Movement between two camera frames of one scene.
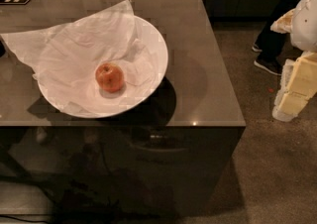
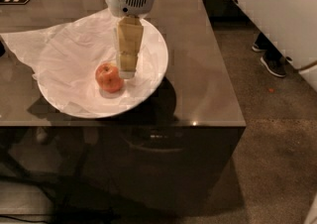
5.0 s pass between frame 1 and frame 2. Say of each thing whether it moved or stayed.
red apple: stayed
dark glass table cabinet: stayed
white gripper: moved
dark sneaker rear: stayed
